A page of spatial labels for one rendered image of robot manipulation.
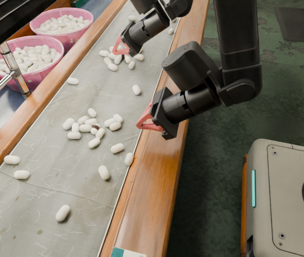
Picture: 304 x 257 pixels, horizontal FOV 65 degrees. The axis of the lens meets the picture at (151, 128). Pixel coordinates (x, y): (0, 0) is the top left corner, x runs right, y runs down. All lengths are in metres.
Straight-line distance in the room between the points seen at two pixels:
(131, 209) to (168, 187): 0.09
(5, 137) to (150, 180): 0.38
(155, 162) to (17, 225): 0.31
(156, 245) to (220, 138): 1.25
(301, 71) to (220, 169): 1.35
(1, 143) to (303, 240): 1.06
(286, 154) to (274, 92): 0.92
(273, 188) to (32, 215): 0.95
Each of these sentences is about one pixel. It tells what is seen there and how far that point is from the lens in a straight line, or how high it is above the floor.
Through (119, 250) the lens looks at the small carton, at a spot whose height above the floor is 0.79.
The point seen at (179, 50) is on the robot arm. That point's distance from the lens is 0.44.
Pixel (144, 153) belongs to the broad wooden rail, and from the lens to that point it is 0.57.
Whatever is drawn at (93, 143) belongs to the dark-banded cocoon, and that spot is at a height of 0.76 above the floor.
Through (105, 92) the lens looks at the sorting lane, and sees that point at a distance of 0.78.
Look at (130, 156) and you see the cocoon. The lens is 0.57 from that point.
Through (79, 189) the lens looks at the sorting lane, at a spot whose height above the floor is 0.74.
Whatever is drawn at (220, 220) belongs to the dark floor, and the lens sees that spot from 1.36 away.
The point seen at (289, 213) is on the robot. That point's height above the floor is 0.28.
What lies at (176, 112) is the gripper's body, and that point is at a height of 0.90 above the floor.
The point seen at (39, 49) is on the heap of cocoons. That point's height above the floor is 0.74.
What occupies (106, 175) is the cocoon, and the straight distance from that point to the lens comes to 0.55.
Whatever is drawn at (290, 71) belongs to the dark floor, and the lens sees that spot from 2.48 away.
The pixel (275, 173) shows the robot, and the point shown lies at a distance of 1.24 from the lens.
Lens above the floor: 1.22
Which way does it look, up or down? 48 degrees down
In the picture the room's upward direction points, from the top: straight up
